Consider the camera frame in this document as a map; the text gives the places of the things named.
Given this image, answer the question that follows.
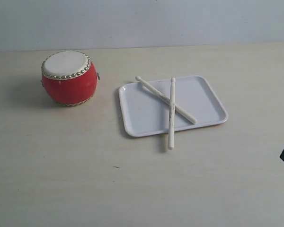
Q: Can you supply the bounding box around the wooden drumstick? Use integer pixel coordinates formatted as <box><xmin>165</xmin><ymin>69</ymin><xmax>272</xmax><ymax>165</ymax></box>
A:
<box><xmin>168</xmin><ymin>78</ymin><xmax>176</xmax><ymax>150</ymax></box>
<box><xmin>135</xmin><ymin>76</ymin><xmax>197</xmax><ymax>124</ymax></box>

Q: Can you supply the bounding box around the small red drum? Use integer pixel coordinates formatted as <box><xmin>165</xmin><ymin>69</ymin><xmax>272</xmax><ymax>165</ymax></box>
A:
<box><xmin>41</xmin><ymin>51</ymin><xmax>99</xmax><ymax>106</ymax></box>

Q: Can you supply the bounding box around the white square plastic tray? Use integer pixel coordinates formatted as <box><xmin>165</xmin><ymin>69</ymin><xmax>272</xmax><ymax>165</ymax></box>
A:
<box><xmin>118</xmin><ymin>75</ymin><xmax>229</xmax><ymax>137</ymax></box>

